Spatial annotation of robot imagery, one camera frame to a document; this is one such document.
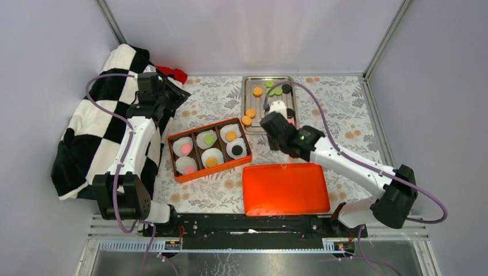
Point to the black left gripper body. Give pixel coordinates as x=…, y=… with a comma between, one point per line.
x=169, y=97

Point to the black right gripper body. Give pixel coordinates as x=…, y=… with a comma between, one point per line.
x=274, y=144

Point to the black cookie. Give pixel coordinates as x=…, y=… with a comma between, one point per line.
x=290, y=113
x=286, y=88
x=237, y=150

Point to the stainless steel tray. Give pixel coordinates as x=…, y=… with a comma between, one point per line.
x=249, y=101

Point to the orange cookie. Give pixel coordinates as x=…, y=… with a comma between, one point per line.
x=211, y=162
x=257, y=91
x=251, y=113
x=231, y=136

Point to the orange cookie tin box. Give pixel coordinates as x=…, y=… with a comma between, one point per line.
x=197, y=152

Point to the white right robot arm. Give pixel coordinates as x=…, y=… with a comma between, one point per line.
x=390, y=201

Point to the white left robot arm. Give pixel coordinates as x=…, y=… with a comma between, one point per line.
x=121, y=193

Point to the red cloth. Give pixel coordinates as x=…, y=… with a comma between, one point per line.
x=175, y=73

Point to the orange tin lid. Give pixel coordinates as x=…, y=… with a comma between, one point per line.
x=298, y=189

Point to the black white checkered blanket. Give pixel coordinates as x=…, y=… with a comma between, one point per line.
x=92, y=139

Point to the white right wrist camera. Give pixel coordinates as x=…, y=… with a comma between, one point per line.
x=279, y=107

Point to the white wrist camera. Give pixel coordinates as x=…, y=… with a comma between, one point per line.
x=279, y=107
x=151, y=69

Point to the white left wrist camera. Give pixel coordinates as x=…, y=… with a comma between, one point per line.
x=151, y=69

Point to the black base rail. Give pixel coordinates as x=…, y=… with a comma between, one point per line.
x=199, y=231

